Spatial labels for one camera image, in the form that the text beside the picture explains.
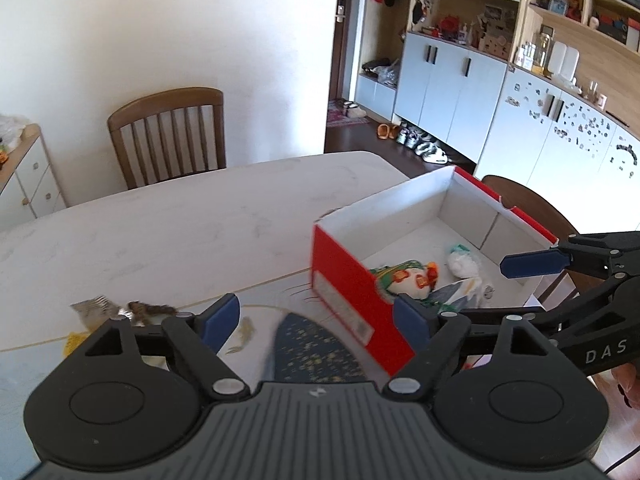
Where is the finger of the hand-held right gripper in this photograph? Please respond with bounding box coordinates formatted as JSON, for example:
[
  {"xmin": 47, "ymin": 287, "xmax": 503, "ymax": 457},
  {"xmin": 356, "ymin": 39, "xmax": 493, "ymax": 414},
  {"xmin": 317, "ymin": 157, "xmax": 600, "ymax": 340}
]
[
  {"xmin": 499, "ymin": 232, "xmax": 640, "ymax": 279},
  {"xmin": 436, "ymin": 270, "xmax": 640, "ymax": 341}
]

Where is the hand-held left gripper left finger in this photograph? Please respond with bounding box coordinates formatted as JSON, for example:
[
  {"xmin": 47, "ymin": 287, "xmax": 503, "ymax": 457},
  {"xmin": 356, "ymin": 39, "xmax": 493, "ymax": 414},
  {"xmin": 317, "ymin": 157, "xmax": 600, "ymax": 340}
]
[{"xmin": 62, "ymin": 293, "xmax": 252, "ymax": 402}]

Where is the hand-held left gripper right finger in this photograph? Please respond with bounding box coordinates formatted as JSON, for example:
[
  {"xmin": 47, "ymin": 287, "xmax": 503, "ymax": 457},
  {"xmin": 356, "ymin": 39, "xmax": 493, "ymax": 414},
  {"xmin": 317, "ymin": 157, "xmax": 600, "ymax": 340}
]
[{"xmin": 382, "ymin": 293, "xmax": 571, "ymax": 403}]

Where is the clear plastic package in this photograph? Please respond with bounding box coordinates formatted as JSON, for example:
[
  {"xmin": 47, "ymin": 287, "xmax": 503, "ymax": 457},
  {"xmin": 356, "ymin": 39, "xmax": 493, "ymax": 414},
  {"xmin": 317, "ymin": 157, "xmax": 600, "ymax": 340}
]
[{"xmin": 430, "ymin": 277, "xmax": 493, "ymax": 311}]

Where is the green red snack packet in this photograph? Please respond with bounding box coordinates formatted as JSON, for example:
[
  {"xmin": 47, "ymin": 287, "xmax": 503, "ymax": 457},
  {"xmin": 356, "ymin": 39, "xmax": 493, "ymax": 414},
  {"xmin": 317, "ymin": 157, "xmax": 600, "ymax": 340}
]
[{"xmin": 370, "ymin": 260, "xmax": 441, "ymax": 306}]

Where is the clear bag of white beads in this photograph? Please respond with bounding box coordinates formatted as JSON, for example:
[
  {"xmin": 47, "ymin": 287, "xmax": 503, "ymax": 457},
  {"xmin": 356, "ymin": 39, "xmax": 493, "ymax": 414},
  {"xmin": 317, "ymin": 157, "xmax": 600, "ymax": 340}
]
[{"xmin": 446, "ymin": 244, "xmax": 483, "ymax": 278}]

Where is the brown hair scrunchie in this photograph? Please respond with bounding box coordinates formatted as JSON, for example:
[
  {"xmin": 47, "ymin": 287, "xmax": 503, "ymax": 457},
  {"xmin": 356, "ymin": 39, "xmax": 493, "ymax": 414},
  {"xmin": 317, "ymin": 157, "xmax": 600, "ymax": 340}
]
[{"xmin": 127, "ymin": 301, "xmax": 178, "ymax": 326}]

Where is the red cardboard box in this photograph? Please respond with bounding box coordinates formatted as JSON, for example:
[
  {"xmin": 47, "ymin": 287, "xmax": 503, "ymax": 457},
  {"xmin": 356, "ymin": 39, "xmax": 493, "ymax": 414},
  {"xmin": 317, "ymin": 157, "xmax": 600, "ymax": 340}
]
[{"xmin": 311, "ymin": 166, "xmax": 560, "ymax": 378}]

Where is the silver foil snack bag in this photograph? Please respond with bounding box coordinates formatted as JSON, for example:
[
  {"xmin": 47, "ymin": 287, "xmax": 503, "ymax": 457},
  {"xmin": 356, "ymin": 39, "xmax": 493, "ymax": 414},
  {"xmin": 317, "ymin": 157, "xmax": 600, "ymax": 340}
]
[{"xmin": 70, "ymin": 296, "xmax": 131, "ymax": 331}]

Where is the small yellow box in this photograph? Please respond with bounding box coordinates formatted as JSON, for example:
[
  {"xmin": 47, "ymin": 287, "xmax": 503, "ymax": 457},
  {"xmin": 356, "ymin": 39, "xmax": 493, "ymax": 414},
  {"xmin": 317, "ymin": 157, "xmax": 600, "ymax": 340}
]
[{"xmin": 62, "ymin": 332, "xmax": 88, "ymax": 358}]

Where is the person's right hand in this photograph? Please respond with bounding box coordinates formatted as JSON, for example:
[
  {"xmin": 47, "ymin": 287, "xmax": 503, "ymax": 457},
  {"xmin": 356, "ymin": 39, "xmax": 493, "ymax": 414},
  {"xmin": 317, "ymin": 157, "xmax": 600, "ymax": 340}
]
[{"xmin": 611, "ymin": 360, "xmax": 640, "ymax": 411}]

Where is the wooden slat-back chair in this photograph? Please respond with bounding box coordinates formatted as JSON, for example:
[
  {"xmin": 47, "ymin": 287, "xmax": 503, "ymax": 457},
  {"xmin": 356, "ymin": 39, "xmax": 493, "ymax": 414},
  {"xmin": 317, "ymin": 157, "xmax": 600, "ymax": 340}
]
[
  {"xmin": 107, "ymin": 87, "xmax": 227, "ymax": 191},
  {"xmin": 481, "ymin": 175, "xmax": 583, "ymax": 306}
]

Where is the koi printed table mat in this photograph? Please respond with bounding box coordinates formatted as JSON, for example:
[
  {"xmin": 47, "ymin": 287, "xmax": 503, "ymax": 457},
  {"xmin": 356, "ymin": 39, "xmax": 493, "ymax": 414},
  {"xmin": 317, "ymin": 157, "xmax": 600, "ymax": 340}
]
[{"xmin": 0, "ymin": 285, "xmax": 401, "ymax": 461}]

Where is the row of shoes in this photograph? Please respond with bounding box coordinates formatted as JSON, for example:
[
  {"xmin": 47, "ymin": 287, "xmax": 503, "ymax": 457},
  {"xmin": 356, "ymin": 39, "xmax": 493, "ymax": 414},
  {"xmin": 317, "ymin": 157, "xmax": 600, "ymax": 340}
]
[{"xmin": 377, "ymin": 124, "xmax": 448, "ymax": 165}]

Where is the patterned red rug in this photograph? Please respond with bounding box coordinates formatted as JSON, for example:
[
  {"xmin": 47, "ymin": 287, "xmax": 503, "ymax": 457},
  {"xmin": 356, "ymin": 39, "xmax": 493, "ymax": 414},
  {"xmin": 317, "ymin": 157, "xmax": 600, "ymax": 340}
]
[{"xmin": 326, "ymin": 100, "xmax": 371, "ymax": 128}]

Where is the white sideboard cabinet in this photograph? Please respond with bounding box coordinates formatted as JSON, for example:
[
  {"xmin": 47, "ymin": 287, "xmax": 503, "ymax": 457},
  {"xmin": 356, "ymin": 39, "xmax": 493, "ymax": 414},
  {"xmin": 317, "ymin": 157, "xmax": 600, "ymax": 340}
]
[{"xmin": 0, "ymin": 125, "xmax": 68, "ymax": 233}]

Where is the clear plastic bag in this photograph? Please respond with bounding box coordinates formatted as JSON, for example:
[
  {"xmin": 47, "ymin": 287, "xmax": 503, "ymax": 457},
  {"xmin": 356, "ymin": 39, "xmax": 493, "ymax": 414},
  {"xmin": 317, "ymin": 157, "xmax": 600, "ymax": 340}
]
[{"xmin": 0, "ymin": 115, "xmax": 31, "ymax": 148}]

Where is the brown wooden door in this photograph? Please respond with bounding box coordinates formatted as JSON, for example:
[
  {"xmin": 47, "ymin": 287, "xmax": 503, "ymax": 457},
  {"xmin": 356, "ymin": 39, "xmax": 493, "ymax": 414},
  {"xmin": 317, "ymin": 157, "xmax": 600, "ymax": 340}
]
[{"xmin": 330, "ymin": 0, "xmax": 370, "ymax": 111}]

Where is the grey wall cabinet unit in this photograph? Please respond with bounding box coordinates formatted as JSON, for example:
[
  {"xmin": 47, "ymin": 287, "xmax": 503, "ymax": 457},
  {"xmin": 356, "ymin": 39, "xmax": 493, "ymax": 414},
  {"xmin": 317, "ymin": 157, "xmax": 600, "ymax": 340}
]
[{"xmin": 352, "ymin": 0, "xmax": 640, "ymax": 241}]

